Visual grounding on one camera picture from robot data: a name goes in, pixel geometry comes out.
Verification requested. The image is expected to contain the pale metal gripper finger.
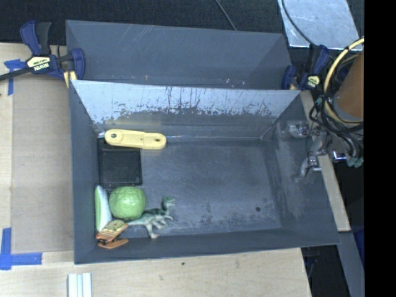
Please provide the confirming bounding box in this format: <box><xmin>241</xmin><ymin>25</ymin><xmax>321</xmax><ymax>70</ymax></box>
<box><xmin>286</xmin><ymin>119</ymin><xmax>311</xmax><ymax>137</ymax></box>
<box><xmin>293</xmin><ymin>156</ymin><xmax>321</xmax><ymax>183</ymax></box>

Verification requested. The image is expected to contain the grey metal bin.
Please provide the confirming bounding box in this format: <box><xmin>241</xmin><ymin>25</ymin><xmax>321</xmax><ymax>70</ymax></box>
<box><xmin>64</xmin><ymin>19</ymin><xmax>342</xmax><ymax>265</ymax></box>

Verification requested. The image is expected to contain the green toy dinosaur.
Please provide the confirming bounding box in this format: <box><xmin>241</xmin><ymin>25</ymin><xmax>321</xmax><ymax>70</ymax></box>
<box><xmin>127</xmin><ymin>196</ymin><xmax>176</xmax><ymax>239</ymax></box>

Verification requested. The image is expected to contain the yellow flat plastic tool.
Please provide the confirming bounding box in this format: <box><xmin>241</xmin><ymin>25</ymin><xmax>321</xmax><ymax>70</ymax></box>
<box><xmin>104</xmin><ymin>129</ymin><xmax>167</xmax><ymax>150</ymax></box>

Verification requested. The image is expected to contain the black square flat box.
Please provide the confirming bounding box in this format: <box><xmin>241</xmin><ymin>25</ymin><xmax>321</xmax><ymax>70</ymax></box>
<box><xmin>97</xmin><ymin>138</ymin><xmax>144</xmax><ymax>188</ymax></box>

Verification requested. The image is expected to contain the green toy cabbage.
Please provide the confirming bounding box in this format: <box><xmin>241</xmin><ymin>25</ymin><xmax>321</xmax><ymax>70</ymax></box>
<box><xmin>108</xmin><ymin>186</ymin><xmax>147</xmax><ymax>221</ymax></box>

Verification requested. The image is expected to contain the orange patterned clip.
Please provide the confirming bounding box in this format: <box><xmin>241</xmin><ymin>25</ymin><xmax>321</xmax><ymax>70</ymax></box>
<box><xmin>95</xmin><ymin>220</ymin><xmax>129</xmax><ymax>249</ymax></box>

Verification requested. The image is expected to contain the white and green melon slice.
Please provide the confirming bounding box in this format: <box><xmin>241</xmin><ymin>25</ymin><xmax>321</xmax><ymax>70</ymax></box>
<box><xmin>94</xmin><ymin>184</ymin><xmax>113</xmax><ymax>233</ymax></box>

